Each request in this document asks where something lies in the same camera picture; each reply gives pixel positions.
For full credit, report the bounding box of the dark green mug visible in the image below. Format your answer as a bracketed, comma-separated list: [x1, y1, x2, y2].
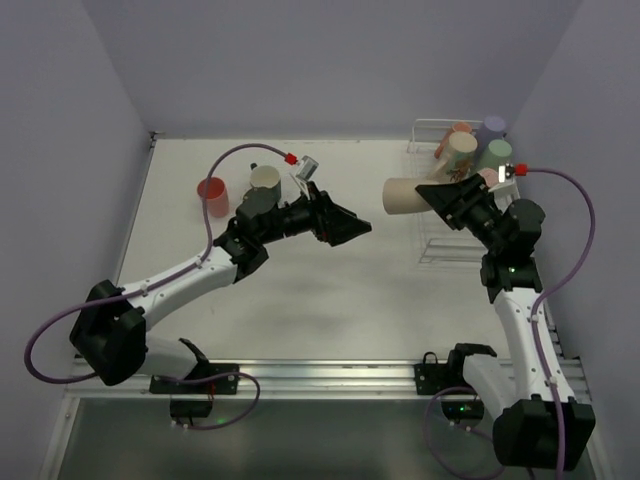
[249, 163, 282, 202]

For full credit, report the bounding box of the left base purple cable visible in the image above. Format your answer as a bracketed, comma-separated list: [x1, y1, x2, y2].
[169, 372, 261, 432]

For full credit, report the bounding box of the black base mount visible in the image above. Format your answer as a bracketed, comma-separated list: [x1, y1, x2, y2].
[413, 349, 484, 427]
[149, 362, 240, 431]

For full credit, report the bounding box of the aluminium mounting rail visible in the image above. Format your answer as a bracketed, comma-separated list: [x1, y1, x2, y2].
[62, 357, 594, 401]

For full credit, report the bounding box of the light green plastic cup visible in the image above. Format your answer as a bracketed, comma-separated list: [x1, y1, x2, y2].
[476, 139, 513, 171]

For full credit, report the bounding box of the lavender plastic cup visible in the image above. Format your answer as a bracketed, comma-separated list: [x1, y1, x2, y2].
[475, 115, 507, 153]

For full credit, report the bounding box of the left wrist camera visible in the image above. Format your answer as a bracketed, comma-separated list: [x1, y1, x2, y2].
[289, 155, 319, 194]

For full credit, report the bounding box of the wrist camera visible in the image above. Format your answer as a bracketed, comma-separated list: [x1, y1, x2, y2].
[289, 155, 319, 194]
[489, 163, 529, 200]

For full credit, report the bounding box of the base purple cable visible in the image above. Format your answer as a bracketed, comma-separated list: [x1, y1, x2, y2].
[169, 372, 261, 432]
[421, 387, 506, 477]

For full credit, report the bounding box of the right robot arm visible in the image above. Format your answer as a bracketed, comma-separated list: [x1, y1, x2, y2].
[415, 175, 596, 475]

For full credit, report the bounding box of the light pink mug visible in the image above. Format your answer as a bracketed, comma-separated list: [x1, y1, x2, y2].
[477, 168, 499, 188]

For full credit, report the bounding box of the salmon pink plastic cup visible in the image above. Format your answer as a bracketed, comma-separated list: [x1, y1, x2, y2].
[197, 177, 230, 218]

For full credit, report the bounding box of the orange mug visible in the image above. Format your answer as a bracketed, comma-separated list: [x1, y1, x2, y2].
[434, 122, 473, 159]

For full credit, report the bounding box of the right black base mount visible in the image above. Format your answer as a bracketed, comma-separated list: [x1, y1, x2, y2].
[413, 349, 484, 427]

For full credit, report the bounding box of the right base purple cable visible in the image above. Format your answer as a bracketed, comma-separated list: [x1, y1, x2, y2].
[421, 387, 506, 477]

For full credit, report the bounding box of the cream floral mug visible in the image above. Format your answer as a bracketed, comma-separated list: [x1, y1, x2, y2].
[427, 132, 478, 183]

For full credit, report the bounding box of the beige plastic cup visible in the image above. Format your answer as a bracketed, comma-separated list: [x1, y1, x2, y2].
[382, 178, 432, 215]

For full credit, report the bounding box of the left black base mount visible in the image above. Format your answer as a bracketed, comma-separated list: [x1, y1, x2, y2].
[149, 362, 240, 431]

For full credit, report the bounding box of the white wire dish rack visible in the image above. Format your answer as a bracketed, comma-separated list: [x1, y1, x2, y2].
[407, 119, 519, 269]

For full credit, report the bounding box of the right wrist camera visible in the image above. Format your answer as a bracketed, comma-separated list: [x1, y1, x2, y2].
[489, 163, 529, 200]

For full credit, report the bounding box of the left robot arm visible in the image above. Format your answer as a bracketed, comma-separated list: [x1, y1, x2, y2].
[70, 183, 372, 386]

